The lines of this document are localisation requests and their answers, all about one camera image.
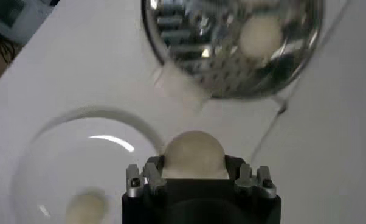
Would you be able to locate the perforated steel steamer basket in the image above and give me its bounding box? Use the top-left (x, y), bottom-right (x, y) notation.
top-left (141, 0), bottom-right (325, 113)

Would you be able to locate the white steamed baozi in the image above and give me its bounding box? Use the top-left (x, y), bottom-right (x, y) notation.
top-left (238, 15), bottom-right (285, 59)
top-left (66, 190), bottom-right (108, 224)
top-left (161, 130), bottom-right (230, 180)

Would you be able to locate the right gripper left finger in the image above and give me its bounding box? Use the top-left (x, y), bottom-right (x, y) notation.
top-left (125, 155), bottom-right (168, 198)

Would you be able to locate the white round plate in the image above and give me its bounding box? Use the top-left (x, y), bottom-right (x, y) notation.
top-left (11, 105), bottom-right (165, 224)

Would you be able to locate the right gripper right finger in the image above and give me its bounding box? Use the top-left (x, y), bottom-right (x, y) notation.
top-left (225, 155), bottom-right (277, 200)

